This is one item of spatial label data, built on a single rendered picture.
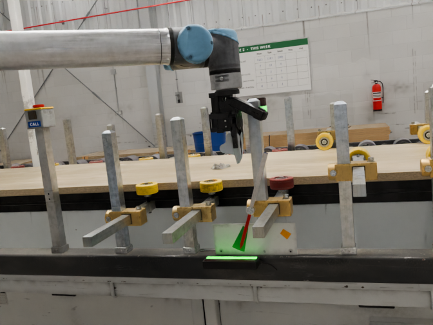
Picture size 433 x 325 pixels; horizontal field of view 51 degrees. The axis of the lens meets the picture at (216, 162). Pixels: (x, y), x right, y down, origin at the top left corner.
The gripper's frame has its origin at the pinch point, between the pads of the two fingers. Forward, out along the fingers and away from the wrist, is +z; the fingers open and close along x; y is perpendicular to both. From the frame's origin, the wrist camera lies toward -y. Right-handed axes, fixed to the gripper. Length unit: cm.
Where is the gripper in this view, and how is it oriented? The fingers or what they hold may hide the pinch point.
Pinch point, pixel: (240, 158)
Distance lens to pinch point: 132.9
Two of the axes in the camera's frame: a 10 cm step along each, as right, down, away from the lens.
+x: -2.9, 1.6, -9.4
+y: -9.5, 0.5, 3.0
